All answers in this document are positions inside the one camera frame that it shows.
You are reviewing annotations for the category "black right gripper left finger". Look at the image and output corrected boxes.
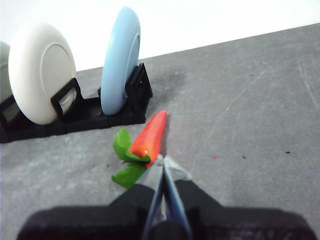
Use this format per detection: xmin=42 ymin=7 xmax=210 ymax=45
xmin=16 ymin=154 xmax=165 ymax=240

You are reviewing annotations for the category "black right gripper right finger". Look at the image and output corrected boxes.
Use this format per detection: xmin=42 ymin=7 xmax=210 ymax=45
xmin=163 ymin=155 xmax=319 ymax=240

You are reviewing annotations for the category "orange carrot with green leaves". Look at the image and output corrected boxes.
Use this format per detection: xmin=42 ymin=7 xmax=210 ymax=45
xmin=111 ymin=109 xmax=168 ymax=190

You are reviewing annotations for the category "green plate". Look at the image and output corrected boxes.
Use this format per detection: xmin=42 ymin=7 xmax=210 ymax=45
xmin=0 ymin=41 xmax=16 ymax=101

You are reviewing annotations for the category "black plate rack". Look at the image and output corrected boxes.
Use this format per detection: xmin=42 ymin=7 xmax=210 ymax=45
xmin=0 ymin=62 xmax=154 ymax=144

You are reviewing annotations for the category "blue plate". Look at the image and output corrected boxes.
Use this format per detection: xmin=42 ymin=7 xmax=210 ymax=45
xmin=100 ymin=6 xmax=142 ymax=116

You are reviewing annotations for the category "white plate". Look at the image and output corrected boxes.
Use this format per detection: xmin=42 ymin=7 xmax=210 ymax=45
xmin=8 ymin=21 xmax=77 ymax=125

